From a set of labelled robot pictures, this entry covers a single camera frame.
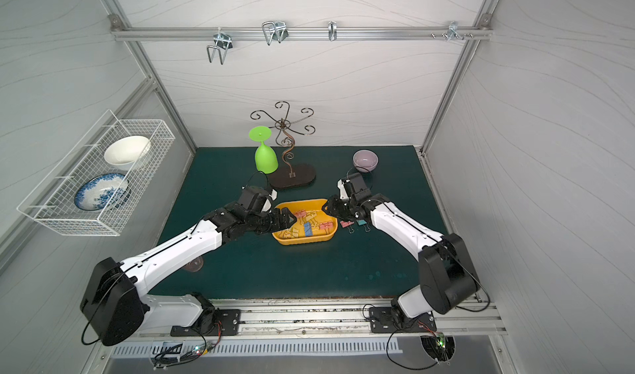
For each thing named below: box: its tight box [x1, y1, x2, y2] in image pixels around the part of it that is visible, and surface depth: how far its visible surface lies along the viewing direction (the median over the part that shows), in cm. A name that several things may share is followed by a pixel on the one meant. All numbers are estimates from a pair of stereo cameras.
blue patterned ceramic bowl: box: [74, 172, 131, 211], surface depth 65 cm
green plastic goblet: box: [248, 125, 279, 175], surface depth 88 cm
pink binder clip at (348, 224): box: [339, 220, 355, 235], surface depth 95 cm
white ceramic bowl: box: [104, 135, 152, 171], surface depth 73 cm
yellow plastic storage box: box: [272, 199, 339, 246], surface depth 95 cm
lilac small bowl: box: [352, 148, 379, 173], surface depth 113 cm
